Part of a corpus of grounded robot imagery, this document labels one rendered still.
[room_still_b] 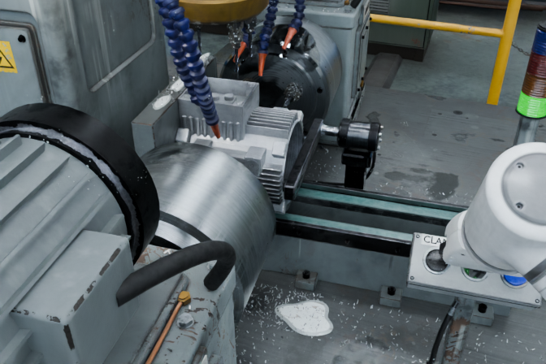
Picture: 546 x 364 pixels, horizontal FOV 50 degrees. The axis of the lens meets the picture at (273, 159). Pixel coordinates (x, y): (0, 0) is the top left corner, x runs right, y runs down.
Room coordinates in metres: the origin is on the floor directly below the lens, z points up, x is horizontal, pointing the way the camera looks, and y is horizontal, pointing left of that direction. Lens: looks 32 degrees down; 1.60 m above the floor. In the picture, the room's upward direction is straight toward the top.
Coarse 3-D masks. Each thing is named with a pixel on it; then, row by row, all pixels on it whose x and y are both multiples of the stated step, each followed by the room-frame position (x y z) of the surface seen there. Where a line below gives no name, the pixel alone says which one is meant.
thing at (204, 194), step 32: (160, 160) 0.70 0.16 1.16; (192, 160) 0.69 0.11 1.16; (224, 160) 0.71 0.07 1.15; (160, 192) 0.61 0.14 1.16; (192, 192) 0.62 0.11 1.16; (224, 192) 0.65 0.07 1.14; (256, 192) 0.69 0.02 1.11; (160, 224) 0.57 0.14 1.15; (192, 224) 0.57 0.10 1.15; (224, 224) 0.59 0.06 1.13; (256, 224) 0.64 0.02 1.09; (256, 256) 0.61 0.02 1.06
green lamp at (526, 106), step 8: (520, 96) 1.10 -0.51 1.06; (528, 96) 1.07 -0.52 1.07; (520, 104) 1.09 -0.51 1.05; (528, 104) 1.07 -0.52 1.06; (536, 104) 1.06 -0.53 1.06; (544, 104) 1.06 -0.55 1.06; (520, 112) 1.08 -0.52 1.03; (528, 112) 1.07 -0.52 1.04; (536, 112) 1.06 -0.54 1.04; (544, 112) 1.07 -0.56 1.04
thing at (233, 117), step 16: (208, 80) 1.01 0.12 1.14; (224, 80) 1.00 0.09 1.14; (240, 80) 1.00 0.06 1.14; (224, 96) 0.95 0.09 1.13; (240, 96) 0.99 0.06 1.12; (256, 96) 0.97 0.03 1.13; (192, 112) 0.92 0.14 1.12; (224, 112) 0.90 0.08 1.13; (240, 112) 0.89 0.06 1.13; (192, 128) 0.91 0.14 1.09; (208, 128) 0.91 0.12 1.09; (224, 128) 0.90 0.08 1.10; (240, 128) 0.89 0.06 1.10
